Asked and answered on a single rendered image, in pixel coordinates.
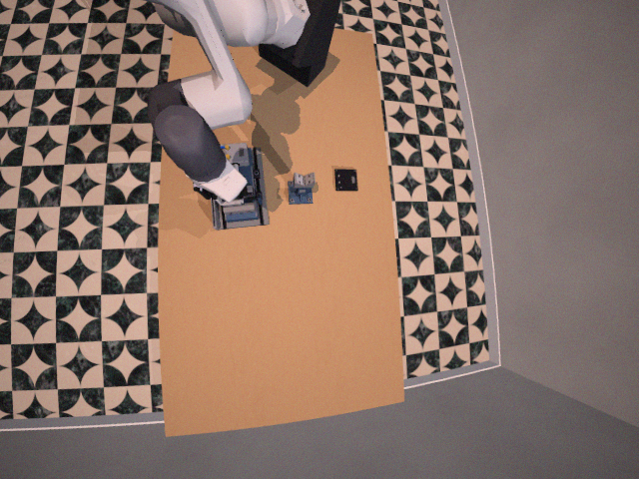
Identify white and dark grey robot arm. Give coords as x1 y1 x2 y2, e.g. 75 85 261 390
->
144 0 310 203

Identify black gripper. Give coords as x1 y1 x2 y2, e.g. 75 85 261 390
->
193 183 248 205

